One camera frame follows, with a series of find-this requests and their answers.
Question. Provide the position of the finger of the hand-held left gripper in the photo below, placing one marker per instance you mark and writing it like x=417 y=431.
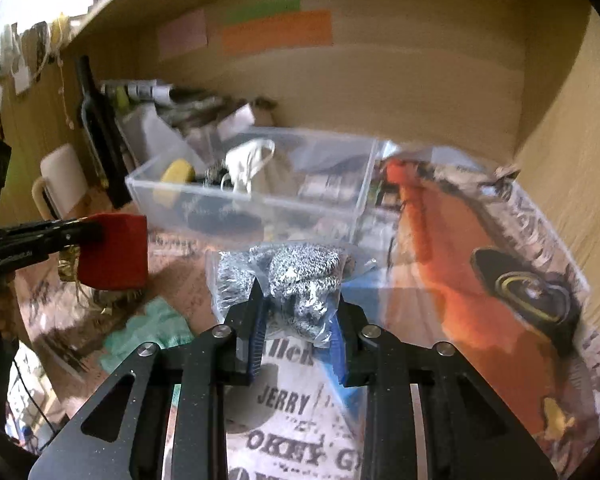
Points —
x=50 y=236

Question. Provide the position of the yellow sponge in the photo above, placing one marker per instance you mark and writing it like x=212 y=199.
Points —
x=178 y=171

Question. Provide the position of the printed tablecloth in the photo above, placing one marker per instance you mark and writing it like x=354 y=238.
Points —
x=460 y=260

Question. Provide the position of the white paper box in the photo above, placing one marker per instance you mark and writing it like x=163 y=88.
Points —
x=150 y=135

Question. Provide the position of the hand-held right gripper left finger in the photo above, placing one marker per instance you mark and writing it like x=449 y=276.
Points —
x=256 y=332

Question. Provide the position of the white cloth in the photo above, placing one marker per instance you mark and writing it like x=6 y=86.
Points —
x=250 y=162

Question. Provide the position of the green cloth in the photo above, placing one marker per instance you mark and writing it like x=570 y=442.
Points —
x=150 y=325

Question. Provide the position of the red sponge block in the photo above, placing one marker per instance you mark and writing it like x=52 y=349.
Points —
x=114 y=252

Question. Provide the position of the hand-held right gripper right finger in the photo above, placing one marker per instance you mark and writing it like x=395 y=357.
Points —
x=337 y=347

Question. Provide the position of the pink sticky note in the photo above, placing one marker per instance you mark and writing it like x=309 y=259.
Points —
x=182 y=34

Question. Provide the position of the clear plastic container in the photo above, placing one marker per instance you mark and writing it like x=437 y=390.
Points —
x=260 y=195

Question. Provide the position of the bag of steel wool scourers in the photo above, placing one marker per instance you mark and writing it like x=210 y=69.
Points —
x=295 y=272

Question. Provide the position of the green sticky note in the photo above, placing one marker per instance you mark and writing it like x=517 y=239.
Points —
x=262 y=10

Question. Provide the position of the steel wool scourer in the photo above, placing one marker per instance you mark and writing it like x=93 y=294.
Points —
x=214 y=174

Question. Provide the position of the hanging photo garland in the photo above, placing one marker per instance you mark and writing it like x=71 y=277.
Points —
x=25 y=45

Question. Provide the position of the dark scrubbing pad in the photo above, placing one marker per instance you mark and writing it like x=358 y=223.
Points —
x=220 y=217

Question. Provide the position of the black bottle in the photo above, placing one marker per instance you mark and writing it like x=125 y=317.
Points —
x=100 y=135

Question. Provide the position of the white mug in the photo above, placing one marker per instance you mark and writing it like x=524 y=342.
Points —
x=62 y=180

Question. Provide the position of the row of tubes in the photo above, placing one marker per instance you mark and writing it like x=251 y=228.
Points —
x=140 y=92

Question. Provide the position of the orange sticky note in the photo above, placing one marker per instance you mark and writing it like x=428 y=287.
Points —
x=277 y=32

